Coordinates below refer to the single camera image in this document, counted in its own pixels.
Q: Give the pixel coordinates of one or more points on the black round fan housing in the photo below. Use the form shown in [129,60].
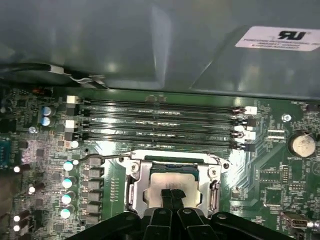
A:
[30,75]

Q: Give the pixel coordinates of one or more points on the round coin battery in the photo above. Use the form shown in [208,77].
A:
[303,145]

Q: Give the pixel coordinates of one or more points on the white printed case label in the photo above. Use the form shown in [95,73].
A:
[275,41]

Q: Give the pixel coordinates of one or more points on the small silver capacitor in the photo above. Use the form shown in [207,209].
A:
[16,228]
[74,144]
[16,218]
[16,169]
[32,130]
[32,189]

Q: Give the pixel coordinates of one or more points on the internal USB port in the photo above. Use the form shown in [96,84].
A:
[297,223]

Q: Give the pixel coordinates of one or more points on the green motherboard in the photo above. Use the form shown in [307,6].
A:
[250,180]

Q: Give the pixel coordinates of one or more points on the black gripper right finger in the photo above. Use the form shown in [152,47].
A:
[195,225]

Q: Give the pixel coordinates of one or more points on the CPU socket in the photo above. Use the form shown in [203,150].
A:
[220,163]

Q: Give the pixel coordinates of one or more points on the grey square inductor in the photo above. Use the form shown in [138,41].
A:
[92,208]
[96,161]
[93,197]
[94,185]
[90,220]
[94,172]

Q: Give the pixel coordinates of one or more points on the black PC case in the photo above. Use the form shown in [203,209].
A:
[125,37]

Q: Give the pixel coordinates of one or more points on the blue board connector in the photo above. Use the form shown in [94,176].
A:
[5,153]

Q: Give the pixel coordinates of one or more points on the silver board screw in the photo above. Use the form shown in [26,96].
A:
[286,117]

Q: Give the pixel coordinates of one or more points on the silver CPU plate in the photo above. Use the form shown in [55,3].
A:
[160,181]

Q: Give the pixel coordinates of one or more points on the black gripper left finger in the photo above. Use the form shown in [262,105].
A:
[157,225]

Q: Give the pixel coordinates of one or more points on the metal socket cover frame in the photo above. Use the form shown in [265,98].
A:
[138,187]

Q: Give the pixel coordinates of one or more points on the blue-top round capacitor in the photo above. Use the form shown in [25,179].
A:
[46,111]
[66,199]
[67,183]
[45,121]
[68,165]
[65,213]

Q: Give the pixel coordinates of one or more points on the black RAM slot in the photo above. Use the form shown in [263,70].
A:
[160,104]
[160,138]
[160,127]
[160,115]

